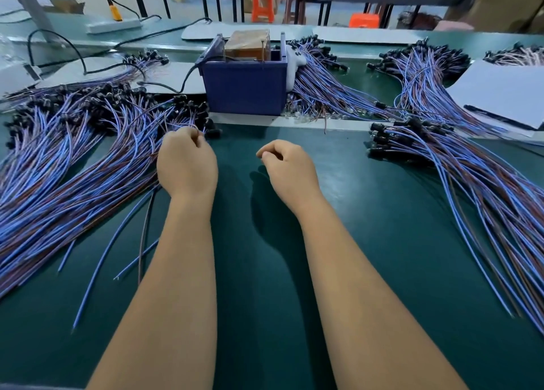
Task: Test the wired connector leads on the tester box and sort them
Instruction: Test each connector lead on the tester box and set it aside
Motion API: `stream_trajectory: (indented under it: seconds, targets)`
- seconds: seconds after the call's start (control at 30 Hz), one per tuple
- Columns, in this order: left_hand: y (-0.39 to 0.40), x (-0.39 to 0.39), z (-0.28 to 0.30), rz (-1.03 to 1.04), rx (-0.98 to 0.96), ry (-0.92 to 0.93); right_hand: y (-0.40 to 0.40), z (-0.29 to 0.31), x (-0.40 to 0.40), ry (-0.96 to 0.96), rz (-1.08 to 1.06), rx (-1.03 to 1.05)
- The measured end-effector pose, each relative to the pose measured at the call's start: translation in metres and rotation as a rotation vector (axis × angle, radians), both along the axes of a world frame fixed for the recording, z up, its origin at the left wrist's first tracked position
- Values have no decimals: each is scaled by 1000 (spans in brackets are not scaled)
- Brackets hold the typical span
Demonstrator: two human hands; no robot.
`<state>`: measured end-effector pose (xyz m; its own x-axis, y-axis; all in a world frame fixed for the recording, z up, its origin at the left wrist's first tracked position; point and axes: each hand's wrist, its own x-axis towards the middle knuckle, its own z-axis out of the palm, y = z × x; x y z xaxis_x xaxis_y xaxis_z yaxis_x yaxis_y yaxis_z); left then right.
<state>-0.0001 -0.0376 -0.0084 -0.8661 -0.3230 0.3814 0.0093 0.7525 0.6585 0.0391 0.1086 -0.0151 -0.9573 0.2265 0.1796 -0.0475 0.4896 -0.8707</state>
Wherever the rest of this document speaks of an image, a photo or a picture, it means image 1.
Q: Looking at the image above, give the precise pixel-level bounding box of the white paper sheet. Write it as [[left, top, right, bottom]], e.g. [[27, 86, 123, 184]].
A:
[[446, 58, 544, 132]]

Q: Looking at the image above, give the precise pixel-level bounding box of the white plastic device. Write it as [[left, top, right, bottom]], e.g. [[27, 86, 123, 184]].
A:
[[0, 63, 44, 98]]

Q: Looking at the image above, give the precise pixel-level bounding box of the person's left hand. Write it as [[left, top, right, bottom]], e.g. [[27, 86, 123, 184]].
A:
[[156, 126, 219, 208]]

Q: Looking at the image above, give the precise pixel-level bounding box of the black pen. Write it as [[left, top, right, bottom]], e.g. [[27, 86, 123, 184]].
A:
[[463, 105, 537, 132]]

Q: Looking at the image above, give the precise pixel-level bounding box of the blue plastic tester box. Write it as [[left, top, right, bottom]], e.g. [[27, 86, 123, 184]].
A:
[[201, 33, 294, 116]]

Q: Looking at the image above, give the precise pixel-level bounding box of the stack of large cardboard boxes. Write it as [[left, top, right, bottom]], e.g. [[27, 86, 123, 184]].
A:
[[463, 0, 544, 34]]

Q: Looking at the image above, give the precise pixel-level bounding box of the black power cable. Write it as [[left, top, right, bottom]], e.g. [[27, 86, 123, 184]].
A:
[[27, 17, 212, 76]]

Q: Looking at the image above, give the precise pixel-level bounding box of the pink plastic stool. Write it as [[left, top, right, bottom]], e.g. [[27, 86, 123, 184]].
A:
[[433, 21, 474, 33]]

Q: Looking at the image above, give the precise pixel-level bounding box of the white flat mat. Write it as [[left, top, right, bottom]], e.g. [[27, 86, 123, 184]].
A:
[[182, 22, 314, 42], [313, 27, 426, 46], [42, 58, 205, 95]]

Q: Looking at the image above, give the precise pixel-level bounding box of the white power strip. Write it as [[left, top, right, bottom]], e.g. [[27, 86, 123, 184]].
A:
[[87, 18, 144, 35]]

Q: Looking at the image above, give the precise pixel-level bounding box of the person's right hand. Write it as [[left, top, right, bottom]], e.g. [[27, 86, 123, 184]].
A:
[[256, 139, 322, 218]]

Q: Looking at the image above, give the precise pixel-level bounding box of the orange plastic stool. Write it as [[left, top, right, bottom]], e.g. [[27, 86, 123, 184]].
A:
[[348, 13, 381, 30], [252, 0, 277, 24]]

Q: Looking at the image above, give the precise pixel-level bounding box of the pile of wired lamps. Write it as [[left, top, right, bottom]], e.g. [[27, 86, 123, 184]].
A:
[[367, 118, 544, 336], [0, 81, 222, 331]]

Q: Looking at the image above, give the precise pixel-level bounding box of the grey metal pole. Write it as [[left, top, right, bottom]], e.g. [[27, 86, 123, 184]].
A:
[[4, 0, 59, 34]]

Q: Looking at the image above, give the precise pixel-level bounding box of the person's right forearm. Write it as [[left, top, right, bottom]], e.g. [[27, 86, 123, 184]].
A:
[[296, 205, 469, 390]]

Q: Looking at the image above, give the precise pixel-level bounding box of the person's left forearm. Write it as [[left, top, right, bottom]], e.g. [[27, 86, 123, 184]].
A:
[[87, 197, 218, 390]]

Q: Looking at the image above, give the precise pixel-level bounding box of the open cardboard box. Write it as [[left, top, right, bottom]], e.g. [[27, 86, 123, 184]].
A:
[[44, 0, 86, 14]]

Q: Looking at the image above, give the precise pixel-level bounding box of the brown cardboard block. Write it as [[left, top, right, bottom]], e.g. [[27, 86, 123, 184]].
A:
[[224, 29, 271, 61]]

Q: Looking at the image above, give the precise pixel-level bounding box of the loose grey wire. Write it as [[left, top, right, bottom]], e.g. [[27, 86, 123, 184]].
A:
[[138, 188, 159, 285]]

